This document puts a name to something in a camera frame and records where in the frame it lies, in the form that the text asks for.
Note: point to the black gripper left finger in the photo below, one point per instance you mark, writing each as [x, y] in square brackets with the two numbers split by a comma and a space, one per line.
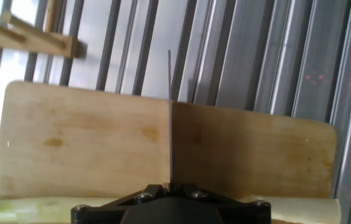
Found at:
[94, 214]

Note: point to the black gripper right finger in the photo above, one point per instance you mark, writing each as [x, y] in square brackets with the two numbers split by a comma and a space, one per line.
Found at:
[250, 214]

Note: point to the steel cleaver knife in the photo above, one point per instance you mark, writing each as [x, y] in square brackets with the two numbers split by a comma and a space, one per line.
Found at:
[170, 124]

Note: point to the long scallion with green top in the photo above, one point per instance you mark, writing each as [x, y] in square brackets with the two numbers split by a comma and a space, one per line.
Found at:
[23, 210]

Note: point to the wooden cutting board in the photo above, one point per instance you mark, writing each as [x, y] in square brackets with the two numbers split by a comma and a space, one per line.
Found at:
[85, 140]

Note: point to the wooden knife rack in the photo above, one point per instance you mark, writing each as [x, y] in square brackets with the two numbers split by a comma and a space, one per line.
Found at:
[23, 40]

